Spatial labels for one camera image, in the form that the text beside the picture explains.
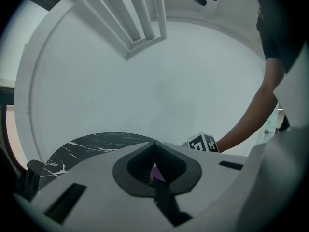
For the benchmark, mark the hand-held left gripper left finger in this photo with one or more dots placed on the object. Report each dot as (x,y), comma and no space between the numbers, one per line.
(96,190)

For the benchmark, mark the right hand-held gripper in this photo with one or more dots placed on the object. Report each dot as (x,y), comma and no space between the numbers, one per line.
(202,142)

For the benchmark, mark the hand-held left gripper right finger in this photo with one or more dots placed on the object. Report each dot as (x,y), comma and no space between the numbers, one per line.
(212,182)

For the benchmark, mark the purple grey cloth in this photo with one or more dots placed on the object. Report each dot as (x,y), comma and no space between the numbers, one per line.
(158,175)

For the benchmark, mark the person's right forearm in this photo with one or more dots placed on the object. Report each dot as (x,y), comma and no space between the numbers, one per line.
(253,120)

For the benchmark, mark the round black marble table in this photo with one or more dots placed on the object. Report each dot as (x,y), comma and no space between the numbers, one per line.
(84,146)

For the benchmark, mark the frosted glass door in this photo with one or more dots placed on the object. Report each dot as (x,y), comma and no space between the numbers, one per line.
(270,120)

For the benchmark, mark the dark framed window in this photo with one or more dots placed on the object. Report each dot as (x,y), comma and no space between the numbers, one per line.
(14,134)

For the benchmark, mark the person's black clothing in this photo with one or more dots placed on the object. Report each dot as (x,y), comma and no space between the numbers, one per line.
(277,20)

